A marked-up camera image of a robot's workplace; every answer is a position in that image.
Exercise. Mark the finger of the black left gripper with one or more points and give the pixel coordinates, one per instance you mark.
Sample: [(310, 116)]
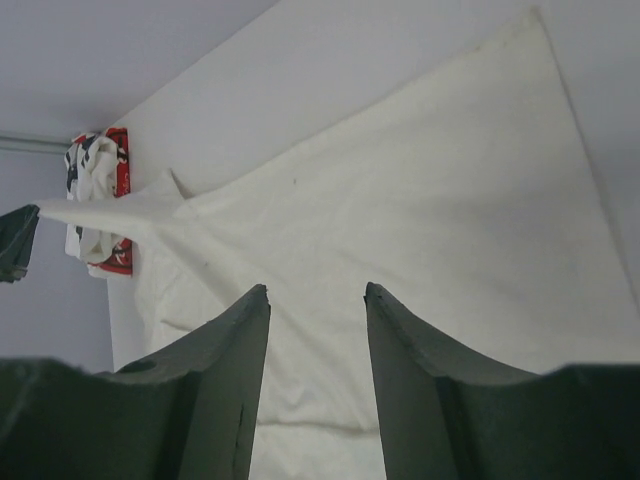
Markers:
[(18, 230)]

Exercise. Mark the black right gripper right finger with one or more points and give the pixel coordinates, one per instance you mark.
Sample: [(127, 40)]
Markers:
[(447, 411)]

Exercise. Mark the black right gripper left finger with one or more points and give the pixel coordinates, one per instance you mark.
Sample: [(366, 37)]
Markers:
[(187, 411)]

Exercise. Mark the cream white t shirt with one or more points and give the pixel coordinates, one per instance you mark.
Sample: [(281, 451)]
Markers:
[(466, 193)]

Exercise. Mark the white black patterned folded shirt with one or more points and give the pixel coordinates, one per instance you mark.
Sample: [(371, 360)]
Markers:
[(91, 174)]

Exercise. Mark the left aluminium frame post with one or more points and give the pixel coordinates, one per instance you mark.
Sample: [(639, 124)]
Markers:
[(33, 144)]

